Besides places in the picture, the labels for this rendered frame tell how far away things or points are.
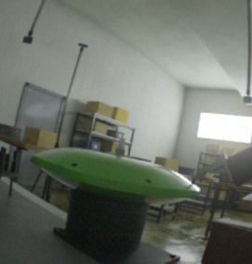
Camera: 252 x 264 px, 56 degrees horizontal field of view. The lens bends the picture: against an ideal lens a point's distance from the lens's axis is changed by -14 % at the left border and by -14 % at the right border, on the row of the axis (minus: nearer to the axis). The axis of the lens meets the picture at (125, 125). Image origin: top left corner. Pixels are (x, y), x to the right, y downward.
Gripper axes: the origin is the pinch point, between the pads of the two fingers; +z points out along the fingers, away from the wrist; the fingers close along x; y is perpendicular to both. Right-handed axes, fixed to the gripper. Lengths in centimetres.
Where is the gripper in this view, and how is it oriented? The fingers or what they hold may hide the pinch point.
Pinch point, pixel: (193, 177)
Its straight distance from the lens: 42.8
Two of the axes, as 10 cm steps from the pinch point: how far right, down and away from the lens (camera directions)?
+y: 3.1, 8.6, -4.0
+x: 5.0, 2.1, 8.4
